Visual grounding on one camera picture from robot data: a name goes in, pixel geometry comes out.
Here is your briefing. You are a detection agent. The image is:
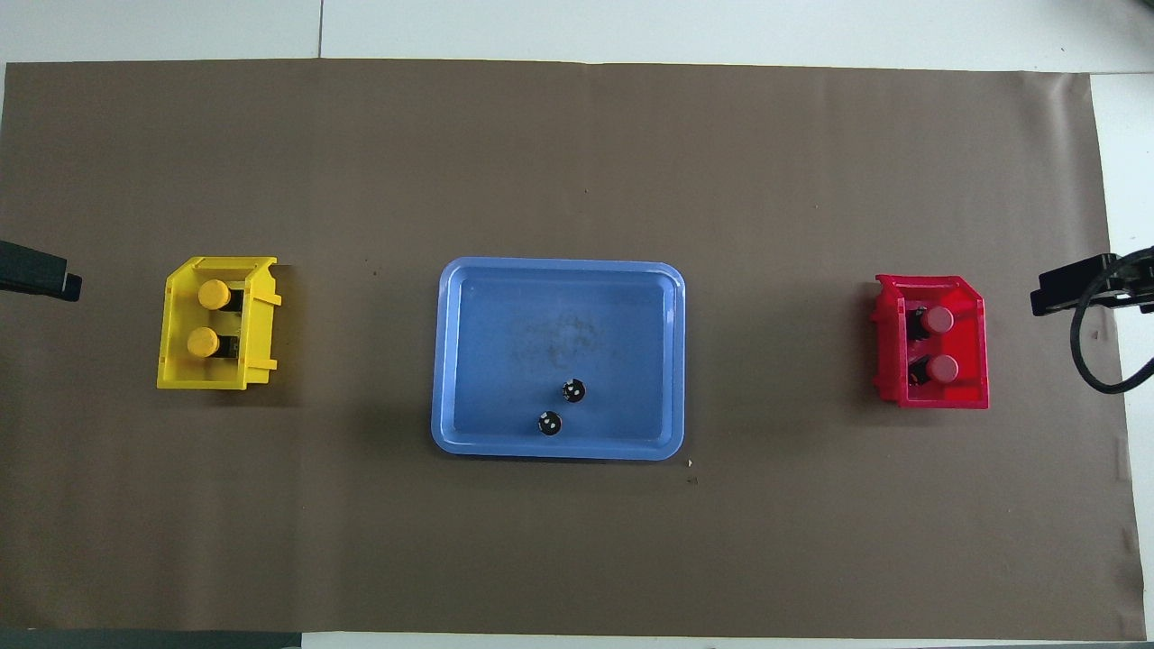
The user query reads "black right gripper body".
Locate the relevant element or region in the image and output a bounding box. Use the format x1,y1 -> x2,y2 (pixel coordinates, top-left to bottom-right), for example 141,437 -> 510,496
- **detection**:
1114,246 -> 1154,315

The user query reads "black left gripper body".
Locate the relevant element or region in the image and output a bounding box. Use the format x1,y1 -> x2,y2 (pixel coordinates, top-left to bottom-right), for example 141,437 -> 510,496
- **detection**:
0,241 -> 70,296

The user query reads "yellow push button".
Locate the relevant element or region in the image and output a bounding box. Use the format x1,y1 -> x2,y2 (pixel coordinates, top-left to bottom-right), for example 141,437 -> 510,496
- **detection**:
197,279 -> 244,314
186,326 -> 243,360

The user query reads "blue plastic tray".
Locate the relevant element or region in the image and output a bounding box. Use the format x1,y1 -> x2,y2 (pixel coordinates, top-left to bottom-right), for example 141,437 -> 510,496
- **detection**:
431,257 -> 686,462

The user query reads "yellow plastic bin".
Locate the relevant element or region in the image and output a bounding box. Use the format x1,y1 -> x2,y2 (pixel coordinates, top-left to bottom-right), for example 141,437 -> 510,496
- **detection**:
157,256 -> 282,391

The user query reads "red plastic bin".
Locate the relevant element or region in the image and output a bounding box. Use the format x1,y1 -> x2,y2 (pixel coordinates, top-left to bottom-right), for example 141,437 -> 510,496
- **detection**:
873,274 -> 990,410

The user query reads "brown table mat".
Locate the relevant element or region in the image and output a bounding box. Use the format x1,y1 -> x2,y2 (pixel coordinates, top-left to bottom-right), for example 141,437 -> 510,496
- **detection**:
0,59 -> 1148,643

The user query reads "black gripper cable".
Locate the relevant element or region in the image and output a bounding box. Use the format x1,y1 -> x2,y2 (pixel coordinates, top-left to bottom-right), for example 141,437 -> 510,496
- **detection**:
1069,248 -> 1154,396

